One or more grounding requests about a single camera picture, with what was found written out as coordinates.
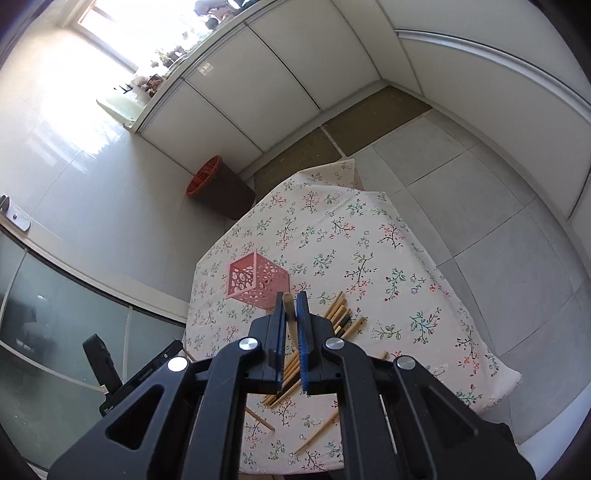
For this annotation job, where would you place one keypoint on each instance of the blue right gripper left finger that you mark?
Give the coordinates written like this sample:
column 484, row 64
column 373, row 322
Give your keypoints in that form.
column 275, row 341

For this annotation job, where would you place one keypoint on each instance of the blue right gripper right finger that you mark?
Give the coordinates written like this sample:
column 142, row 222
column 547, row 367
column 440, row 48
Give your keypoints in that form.
column 307, row 345

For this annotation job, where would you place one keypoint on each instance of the black chopstick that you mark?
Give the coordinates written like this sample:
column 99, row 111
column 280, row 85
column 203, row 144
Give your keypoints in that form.
column 344, row 323

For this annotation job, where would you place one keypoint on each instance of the white kitchen cabinets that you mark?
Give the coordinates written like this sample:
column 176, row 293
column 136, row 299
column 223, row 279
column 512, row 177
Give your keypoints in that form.
column 497, row 67

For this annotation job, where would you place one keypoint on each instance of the pink perforated utensil holder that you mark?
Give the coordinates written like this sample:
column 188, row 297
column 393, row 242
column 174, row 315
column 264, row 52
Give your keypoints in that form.
column 255, row 281

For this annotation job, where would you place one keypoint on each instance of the glass sliding door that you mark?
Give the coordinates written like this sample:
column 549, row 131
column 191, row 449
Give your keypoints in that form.
column 49, row 394

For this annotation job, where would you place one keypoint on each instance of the floral tablecloth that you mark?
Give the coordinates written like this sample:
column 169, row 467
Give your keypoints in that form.
column 359, row 262

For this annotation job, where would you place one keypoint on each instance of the dark red trash bin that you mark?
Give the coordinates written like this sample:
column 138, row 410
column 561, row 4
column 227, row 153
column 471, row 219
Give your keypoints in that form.
column 221, row 189

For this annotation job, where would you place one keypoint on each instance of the olive floor mat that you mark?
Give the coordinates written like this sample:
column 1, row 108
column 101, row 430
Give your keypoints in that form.
column 314, row 149
column 374, row 117

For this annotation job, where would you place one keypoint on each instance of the silver door handle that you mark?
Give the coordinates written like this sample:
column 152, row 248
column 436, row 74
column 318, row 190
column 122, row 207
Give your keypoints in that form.
column 14, row 215

